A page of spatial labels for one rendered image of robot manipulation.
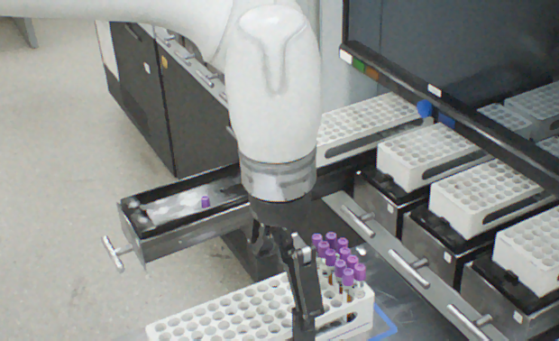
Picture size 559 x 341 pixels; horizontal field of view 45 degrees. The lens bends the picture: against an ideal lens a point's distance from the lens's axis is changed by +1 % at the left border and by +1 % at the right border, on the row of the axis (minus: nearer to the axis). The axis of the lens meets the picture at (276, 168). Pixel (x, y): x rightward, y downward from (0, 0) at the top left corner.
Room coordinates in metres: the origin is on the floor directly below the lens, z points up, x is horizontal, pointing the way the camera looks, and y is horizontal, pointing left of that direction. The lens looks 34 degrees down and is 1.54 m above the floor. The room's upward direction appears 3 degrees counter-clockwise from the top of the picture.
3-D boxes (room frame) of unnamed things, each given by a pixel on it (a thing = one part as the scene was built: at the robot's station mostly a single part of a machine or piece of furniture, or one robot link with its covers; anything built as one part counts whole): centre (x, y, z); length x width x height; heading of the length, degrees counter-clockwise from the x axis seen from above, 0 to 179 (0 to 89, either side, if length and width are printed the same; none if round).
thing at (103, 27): (2.69, 0.71, 0.43); 0.27 x 0.02 x 0.36; 27
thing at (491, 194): (0.95, -0.41, 0.83); 0.30 x 0.10 x 0.06; 117
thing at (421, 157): (1.09, -0.34, 0.83); 0.30 x 0.10 x 0.06; 117
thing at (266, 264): (0.71, 0.02, 0.89); 0.03 x 0.01 x 0.07; 115
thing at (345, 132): (1.18, -0.18, 0.83); 0.30 x 0.10 x 0.06; 117
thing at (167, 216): (1.09, -0.02, 0.78); 0.73 x 0.14 x 0.09; 117
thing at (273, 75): (0.67, 0.00, 1.21); 0.13 x 0.11 x 0.16; 1
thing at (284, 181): (0.66, 0.00, 1.10); 0.09 x 0.09 x 0.06
